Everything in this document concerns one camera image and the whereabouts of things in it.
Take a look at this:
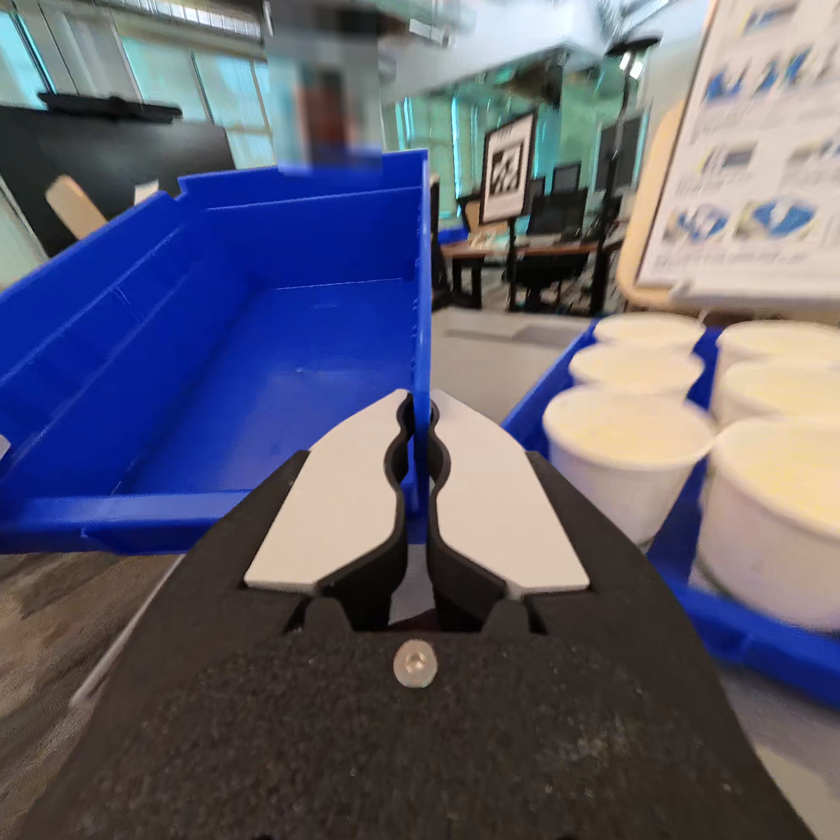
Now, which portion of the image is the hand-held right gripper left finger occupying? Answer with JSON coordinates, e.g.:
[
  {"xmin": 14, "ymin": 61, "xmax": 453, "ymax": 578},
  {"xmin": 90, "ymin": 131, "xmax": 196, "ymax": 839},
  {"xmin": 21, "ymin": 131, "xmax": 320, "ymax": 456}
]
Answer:
[{"xmin": 244, "ymin": 388, "xmax": 413, "ymax": 633}]

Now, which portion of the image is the framed marker poster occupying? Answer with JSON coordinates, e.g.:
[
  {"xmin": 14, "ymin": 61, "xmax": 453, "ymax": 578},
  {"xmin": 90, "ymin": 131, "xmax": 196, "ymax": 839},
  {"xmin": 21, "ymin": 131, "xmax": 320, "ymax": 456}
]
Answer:
[{"xmin": 479, "ymin": 110, "xmax": 539, "ymax": 225}]

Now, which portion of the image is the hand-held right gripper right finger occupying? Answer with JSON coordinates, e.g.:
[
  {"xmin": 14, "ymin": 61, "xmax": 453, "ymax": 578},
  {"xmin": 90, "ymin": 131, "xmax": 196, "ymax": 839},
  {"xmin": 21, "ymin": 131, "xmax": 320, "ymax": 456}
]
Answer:
[{"xmin": 427, "ymin": 389, "xmax": 590, "ymax": 633}]

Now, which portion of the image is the black office chair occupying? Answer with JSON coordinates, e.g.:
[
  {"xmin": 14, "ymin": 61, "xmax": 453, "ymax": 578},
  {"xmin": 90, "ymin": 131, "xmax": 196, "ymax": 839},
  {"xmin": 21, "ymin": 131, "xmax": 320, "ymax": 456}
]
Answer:
[{"xmin": 512, "ymin": 187, "xmax": 592, "ymax": 311}]

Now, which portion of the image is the wood-top desk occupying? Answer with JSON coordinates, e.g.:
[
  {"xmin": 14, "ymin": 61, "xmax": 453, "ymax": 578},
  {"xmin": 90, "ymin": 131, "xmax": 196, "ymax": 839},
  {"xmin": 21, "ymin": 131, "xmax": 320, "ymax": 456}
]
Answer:
[{"xmin": 441, "ymin": 233, "xmax": 624, "ymax": 311}]

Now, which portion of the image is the black video bar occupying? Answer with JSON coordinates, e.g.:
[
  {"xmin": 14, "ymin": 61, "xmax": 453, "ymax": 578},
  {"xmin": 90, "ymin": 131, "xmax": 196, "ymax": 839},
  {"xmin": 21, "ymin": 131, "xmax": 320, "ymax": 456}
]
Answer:
[{"xmin": 38, "ymin": 92, "xmax": 183, "ymax": 124}]

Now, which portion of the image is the black wall screen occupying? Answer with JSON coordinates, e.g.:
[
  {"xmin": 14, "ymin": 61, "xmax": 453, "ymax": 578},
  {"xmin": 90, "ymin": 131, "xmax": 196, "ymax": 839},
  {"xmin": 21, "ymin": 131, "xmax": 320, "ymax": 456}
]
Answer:
[{"xmin": 0, "ymin": 105, "xmax": 236, "ymax": 258}]

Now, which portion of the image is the printed instruction sheet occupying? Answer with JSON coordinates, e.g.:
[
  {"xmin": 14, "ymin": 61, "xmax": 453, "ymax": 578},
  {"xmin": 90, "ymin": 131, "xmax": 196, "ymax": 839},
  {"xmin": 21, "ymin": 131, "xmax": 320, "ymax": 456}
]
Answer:
[{"xmin": 640, "ymin": 0, "xmax": 840, "ymax": 291}]

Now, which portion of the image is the blue plastic bin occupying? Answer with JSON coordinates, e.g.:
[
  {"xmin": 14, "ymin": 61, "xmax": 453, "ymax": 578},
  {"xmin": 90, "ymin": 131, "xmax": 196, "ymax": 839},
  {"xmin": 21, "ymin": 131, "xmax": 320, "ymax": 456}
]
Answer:
[
  {"xmin": 0, "ymin": 150, "xmax": 434, "ymax": 555},
  {"xmin": 502, "ymin": 318, "xmax": 840, "ymax": 710}
]

